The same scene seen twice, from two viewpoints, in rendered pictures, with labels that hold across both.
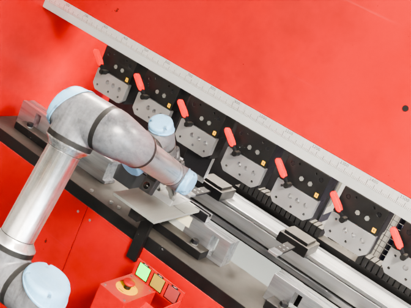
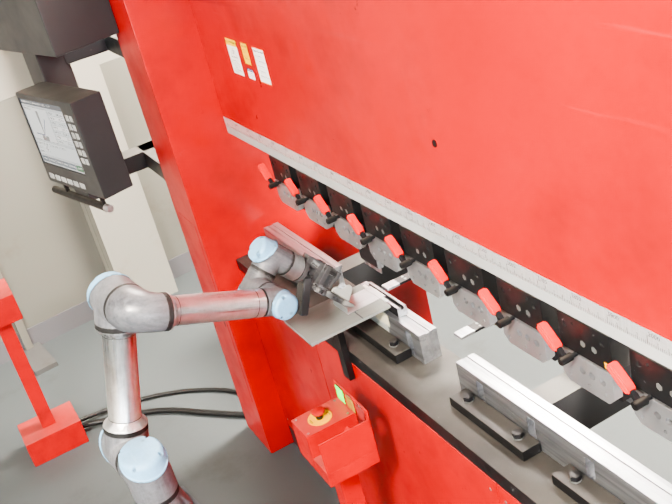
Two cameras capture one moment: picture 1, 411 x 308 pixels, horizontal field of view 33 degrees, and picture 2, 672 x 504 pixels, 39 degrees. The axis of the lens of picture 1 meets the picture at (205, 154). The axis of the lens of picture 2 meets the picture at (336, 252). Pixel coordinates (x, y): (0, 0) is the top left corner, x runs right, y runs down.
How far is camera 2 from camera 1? 1.65 m
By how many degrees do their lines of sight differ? 39
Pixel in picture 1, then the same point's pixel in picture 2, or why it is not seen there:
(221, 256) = (420, 353)
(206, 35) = (303, 118)
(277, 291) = (466, 382)
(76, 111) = (95, 302)
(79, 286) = not seen: hidden behind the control
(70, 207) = not seen: hidden behind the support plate
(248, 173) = (388, 257)
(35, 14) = (225, 143)
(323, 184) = (431, 252)
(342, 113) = (404, 166)
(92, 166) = not seen: hidden behind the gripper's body
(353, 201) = (455, 265)
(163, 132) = (259, 258)
